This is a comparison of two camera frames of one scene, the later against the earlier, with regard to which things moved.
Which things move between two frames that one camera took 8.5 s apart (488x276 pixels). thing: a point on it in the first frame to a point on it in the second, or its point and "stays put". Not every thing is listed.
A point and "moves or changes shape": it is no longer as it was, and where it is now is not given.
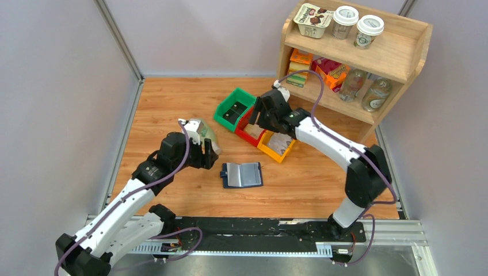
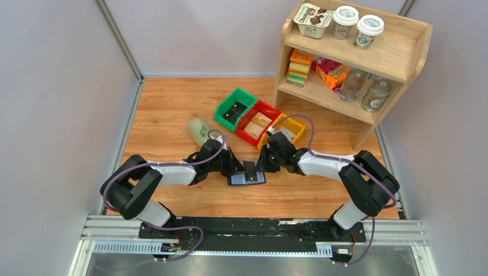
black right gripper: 259,106 to 262,164
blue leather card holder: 241,175 moves or changes shape
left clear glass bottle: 355,81 stays put
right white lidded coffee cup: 368,27 stays put
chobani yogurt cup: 312,20 stays put
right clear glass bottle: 376,94 stays put
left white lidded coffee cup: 344,18 stays put
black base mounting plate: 257,235 stays put
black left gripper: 210,156 to 235,165
